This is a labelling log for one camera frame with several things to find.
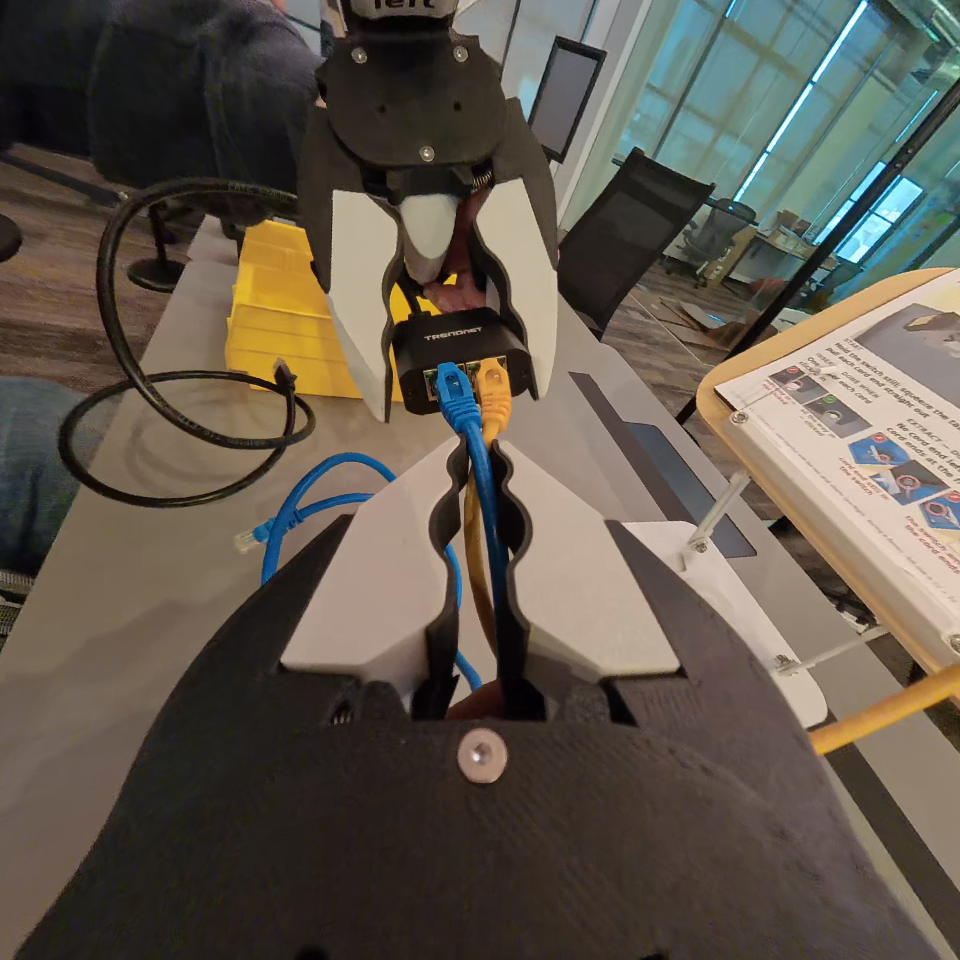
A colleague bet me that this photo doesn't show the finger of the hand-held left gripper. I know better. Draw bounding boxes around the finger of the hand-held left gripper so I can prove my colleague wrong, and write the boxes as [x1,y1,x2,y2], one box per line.
[326,187,410,425]
[472,178,560,402]

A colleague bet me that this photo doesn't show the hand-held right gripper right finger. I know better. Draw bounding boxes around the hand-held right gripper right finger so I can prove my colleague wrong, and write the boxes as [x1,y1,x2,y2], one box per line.
[492,439,684,719]

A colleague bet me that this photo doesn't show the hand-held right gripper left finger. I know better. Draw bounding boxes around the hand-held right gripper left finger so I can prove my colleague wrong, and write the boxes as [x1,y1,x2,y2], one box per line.
[279,439,463,717]

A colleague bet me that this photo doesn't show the black ethernet switch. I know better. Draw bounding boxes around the black ethernet switch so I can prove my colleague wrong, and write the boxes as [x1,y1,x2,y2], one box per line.
[390,306,541,415]

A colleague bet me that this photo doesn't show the yellow plastic bin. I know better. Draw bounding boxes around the yellow plastic bin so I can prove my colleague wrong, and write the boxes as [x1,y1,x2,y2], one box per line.
[225,219,410,399]

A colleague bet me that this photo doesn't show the yellow ethernet cable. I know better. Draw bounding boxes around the yellow ethernet cable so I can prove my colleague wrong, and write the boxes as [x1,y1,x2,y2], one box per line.
[463,358,960,756]

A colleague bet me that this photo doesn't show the blue ethernet cable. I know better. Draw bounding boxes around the blue ethernet cable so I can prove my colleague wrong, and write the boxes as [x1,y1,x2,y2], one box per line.
[234,362,513,693]

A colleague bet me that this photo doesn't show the black ethernet cable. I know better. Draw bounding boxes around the black ethernet cable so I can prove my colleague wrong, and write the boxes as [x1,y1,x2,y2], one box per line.
[58,178,421,510]

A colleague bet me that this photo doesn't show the person's left hand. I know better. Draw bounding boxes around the person's left hand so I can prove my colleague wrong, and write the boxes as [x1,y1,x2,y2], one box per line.
[422,190,490,314]

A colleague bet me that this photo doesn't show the person's right hand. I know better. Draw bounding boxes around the person's right hand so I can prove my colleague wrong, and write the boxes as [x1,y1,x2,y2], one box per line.
[445,678,504,721]

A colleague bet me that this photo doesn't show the black mesh office chair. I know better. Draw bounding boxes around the black mesh office chair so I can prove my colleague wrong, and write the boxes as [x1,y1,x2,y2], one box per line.
[558,146,717,342]

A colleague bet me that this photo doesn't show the dark framed panel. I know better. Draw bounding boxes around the dark framed panel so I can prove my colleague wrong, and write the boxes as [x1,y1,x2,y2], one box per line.
[527,35,609,164]

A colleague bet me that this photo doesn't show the grey office chair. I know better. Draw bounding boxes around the grey office chair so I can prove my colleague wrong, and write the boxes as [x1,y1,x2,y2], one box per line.
[663,198,759,291]

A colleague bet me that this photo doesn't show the flattened cardboard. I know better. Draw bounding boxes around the flattened cardboard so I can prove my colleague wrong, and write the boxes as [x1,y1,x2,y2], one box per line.
[660,296,753,351]

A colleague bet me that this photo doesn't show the black metal pole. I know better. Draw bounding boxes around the black metal pole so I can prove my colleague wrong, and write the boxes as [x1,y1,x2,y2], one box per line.
[673,75,960,425]

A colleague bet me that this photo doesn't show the printed instruction sheet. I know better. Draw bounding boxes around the printed instruction sheet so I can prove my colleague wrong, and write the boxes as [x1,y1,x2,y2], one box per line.
[714,288,960,594]

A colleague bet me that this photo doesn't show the person's leg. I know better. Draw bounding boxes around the person's leg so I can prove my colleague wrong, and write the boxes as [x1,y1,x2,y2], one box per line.
[0,375,106,579]

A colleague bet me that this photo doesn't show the black stanchion post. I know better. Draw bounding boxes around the black stanchion post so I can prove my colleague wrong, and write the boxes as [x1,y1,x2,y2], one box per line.
[127,201,190,295]

